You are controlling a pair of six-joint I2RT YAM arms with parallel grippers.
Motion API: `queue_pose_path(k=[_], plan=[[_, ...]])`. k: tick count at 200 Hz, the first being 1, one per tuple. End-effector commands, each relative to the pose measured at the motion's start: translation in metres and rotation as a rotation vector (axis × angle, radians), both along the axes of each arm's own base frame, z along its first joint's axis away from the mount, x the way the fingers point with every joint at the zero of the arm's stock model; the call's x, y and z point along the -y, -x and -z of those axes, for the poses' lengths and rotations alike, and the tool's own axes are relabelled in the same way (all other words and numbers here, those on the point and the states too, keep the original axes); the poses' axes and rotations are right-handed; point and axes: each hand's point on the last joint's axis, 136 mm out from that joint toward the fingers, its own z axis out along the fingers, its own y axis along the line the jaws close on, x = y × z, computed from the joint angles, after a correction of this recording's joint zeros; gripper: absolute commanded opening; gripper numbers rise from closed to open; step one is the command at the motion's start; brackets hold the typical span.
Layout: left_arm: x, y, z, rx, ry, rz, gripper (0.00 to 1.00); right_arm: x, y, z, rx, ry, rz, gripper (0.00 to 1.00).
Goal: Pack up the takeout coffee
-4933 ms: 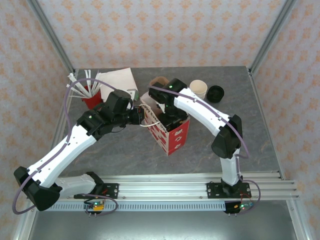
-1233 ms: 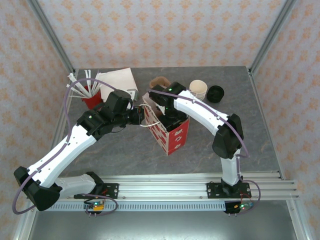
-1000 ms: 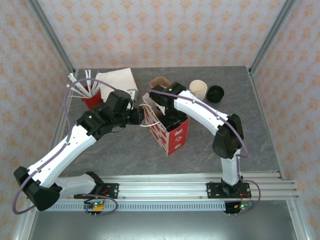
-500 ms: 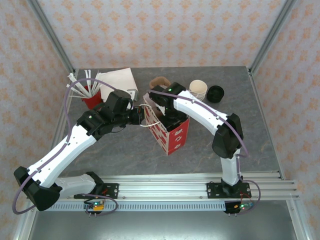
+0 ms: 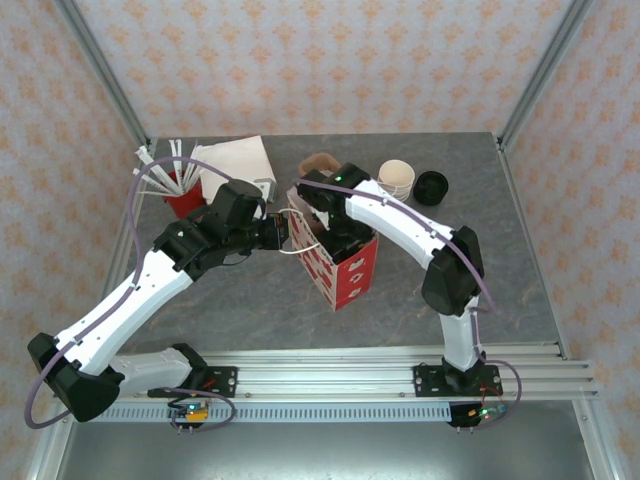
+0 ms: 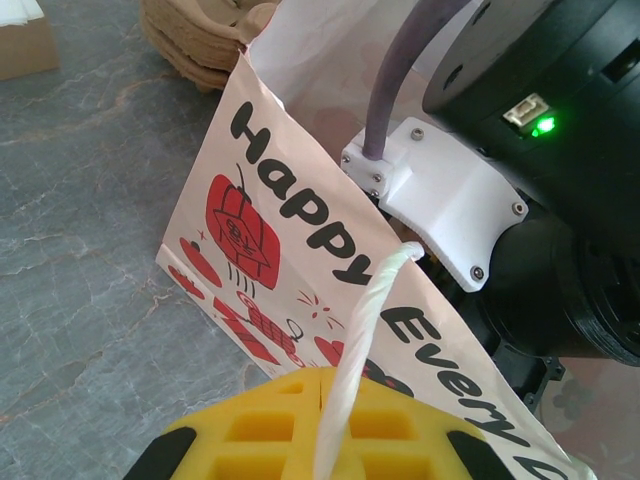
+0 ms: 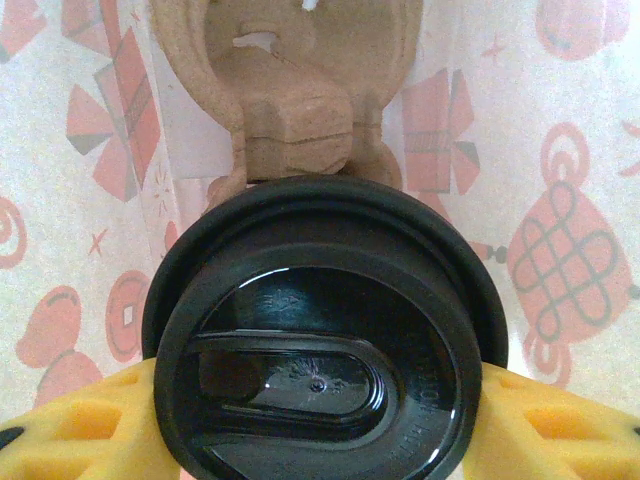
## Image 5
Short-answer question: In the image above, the red white paper bag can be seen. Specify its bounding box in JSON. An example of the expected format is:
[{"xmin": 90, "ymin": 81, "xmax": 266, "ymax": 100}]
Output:
[{"xmin": 277, "ymin": 187, "xmax": 380, "ymax": 313}]

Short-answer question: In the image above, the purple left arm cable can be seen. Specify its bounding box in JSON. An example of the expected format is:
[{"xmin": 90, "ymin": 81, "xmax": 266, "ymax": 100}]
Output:
[{"xmin": 23, "ymin": 157, "xmax": 239, "ymax": 434}]

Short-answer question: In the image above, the paper coffee cup stack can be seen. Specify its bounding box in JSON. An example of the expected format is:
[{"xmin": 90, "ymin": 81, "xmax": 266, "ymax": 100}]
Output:
[{"xmin": 377, "ymin": 158, "xmax": 417, "ymax": 202}]

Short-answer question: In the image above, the red straw holder cup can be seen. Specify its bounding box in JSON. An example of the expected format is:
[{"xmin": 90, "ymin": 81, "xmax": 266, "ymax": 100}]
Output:
[{"xmin": 162, "ymin": 169, "xmax": 207, "ymax": 220}]

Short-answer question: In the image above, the small green circuit board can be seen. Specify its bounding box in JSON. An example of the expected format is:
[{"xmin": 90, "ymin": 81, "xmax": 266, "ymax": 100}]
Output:
[
  {"xmin": 167, "ymin": 402, "xmax": 211, "ymax": 427},
  {"xmin": 467, "ymin": 403, "xmax": 509, "ymax": 422}
]

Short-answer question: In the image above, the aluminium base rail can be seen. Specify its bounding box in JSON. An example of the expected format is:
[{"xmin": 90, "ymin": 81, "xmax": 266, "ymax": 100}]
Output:
[{"xmin": 52, "ymin": 347, "xmax": 600, "ymax": 402}]

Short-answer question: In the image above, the grey slotted cable duct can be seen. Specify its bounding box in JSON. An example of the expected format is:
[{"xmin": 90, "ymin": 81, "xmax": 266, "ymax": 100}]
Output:
[{"xmin": 74, "ymin": 405, "xmax": 454, "ymax": 424}]

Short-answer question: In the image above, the black plastic lid stack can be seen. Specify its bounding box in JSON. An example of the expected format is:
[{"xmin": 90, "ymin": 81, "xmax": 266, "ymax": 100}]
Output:
[{"xmin": 413, "ymin": 169, "xmax": 450, "ymax": 206}]

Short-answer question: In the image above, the white napkin stack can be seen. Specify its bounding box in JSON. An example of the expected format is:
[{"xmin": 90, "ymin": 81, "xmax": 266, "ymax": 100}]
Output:
[{"xmin": 192, "ymin": 134, "xmax": 278, "ymax": 194}]

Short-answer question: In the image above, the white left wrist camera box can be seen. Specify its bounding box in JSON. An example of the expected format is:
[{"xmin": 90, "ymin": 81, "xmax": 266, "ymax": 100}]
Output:
[{"xmin": 255, "ymin": 177, "xmax": 279, "ymax": 203}]

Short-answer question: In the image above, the aluminium frame post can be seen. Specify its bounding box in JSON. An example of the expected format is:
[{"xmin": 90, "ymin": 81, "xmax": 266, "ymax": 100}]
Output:
[
  {"xmin": 498, "ymin": 0, "xmax": 596, "ymax": 151},
  {"xmin": 53, "ymin": 0, "xmax": 152, "ymax": 147}
]

